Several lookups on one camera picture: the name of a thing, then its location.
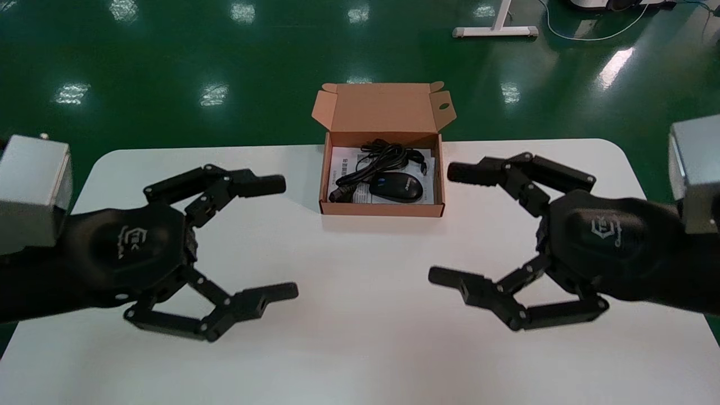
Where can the white printed manual sheet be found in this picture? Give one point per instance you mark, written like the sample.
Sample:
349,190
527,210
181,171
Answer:
337,163

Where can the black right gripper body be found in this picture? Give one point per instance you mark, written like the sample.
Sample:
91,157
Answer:
619,253

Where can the white machine base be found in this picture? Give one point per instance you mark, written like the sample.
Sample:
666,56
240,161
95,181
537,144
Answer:
590,4

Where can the brown cardboard storage box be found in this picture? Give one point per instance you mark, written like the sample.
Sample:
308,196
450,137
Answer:
382,112

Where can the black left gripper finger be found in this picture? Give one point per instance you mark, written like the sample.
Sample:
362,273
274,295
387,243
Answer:
253,185
253,298

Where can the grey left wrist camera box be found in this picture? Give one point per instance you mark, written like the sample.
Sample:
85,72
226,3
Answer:
28,191

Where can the white table leg base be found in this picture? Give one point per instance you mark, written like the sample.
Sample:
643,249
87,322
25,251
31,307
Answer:
495,32

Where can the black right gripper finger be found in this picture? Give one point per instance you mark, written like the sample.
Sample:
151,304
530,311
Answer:
484,171
478,292

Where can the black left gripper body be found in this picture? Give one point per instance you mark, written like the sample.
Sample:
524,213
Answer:
112,259

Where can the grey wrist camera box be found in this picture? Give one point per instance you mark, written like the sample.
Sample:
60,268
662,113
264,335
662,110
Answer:
700,169
28,191

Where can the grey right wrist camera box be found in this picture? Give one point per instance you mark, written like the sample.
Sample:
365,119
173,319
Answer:
700,169

